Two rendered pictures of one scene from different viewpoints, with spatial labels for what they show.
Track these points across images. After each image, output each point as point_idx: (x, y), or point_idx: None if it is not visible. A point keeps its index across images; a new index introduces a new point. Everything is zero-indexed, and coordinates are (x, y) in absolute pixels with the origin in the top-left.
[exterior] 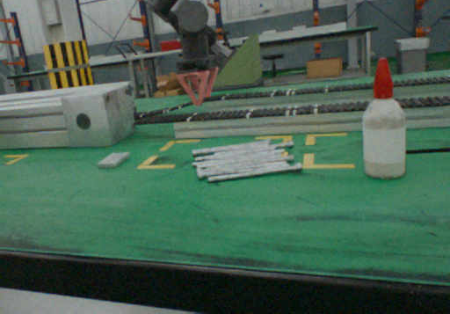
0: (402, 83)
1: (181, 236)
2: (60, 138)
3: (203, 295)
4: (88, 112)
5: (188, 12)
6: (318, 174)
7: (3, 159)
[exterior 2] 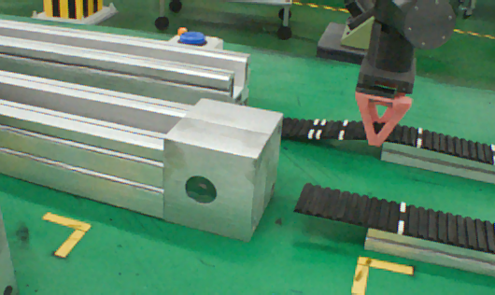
0: None
1: None
2: (146, 201)
3: None
4: (216, 178)
5: (423, 15)
6: None
7: (46, 230)
